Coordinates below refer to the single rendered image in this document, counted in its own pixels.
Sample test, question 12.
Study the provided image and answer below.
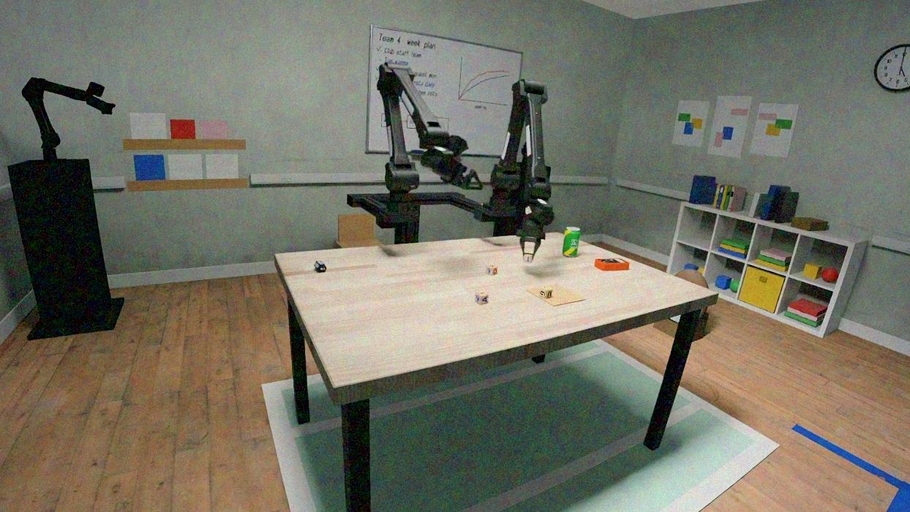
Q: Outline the green and yellow soda can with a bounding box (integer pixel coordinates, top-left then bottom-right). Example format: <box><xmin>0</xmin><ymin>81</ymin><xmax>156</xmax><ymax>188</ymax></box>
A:
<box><xmin>562</xmin><ymin>227</ymin><xmax>580</xmax><ymax>257</ymax></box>

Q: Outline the tan square mat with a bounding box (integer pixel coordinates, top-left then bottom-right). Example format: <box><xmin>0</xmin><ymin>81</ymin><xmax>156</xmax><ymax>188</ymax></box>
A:
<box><xmin>525</xmin><ymin>284</ymin><xmax>586</xmax><ymax>306</ymax></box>

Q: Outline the orange pocket multimeter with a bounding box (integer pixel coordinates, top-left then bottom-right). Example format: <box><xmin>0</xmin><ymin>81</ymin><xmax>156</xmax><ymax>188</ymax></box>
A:
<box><xmin>594</xmin><ymin>258</ymin><xmax>630</xmax><ymax>271</ymax></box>

